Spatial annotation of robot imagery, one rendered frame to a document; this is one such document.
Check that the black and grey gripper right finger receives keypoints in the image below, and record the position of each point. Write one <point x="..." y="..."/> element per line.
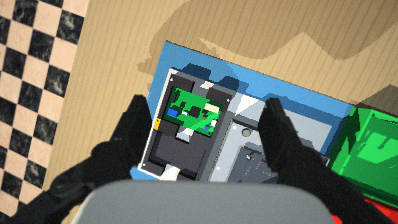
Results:
<point x="303" y="168"/>

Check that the green circuit board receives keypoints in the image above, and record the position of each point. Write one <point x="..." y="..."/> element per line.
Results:
<point x="192" y="111"/>

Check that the green bin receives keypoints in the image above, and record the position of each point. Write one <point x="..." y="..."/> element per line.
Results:
<point x="369" y="160"/>

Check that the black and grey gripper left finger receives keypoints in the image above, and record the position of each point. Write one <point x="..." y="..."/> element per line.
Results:
<point x="110" y="161"/>

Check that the red bin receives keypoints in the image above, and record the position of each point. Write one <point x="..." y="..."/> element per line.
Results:
<point x="385" y="208"/>

